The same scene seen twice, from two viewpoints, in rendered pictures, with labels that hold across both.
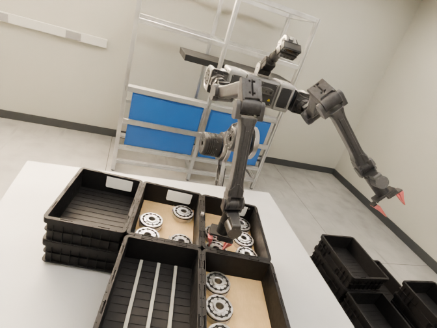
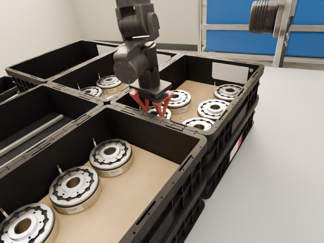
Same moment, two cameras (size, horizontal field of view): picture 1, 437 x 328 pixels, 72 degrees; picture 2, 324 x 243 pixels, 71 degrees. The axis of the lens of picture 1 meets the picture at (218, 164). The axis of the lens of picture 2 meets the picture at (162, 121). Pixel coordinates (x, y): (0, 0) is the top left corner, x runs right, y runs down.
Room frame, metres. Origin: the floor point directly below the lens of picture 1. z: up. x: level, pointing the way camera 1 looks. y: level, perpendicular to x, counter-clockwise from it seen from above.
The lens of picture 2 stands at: (0.69, -0.54, 1.23)
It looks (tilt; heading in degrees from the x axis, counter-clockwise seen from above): 36 degrees down; 49
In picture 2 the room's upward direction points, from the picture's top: 7 degrees counter-clockwise
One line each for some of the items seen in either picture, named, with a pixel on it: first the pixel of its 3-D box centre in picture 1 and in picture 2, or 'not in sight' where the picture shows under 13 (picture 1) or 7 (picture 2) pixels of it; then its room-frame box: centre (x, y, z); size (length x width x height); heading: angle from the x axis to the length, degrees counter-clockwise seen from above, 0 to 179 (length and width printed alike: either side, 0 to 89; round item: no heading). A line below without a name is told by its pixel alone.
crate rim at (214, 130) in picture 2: (232, 226); (192, 86); (1.16, -0.15, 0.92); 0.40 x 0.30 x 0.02; 11
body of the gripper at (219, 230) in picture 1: (224, 228); (148, 77); (1.04, -0.11, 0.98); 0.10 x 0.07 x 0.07; 96
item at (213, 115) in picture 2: (243, 238); (215, 109); (1.17, -0.22, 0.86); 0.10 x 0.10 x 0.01
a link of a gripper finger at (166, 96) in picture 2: (222, 241); (156, 101); (1.04, -0.12, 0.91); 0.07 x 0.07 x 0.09; 6
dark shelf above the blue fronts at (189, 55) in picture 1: (236, 68); not in sight; (3.36, 0.14, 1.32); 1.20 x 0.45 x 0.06; 111
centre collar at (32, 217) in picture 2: not in sight; (22, 226); (0.64, -0.18, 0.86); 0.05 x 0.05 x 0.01
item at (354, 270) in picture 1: (338, 278); not in sight; (1.73, -1.07, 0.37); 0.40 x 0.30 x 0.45; 21
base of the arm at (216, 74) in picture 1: (218, 83); not in sight; (1.51, 0.12, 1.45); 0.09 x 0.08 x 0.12; 111
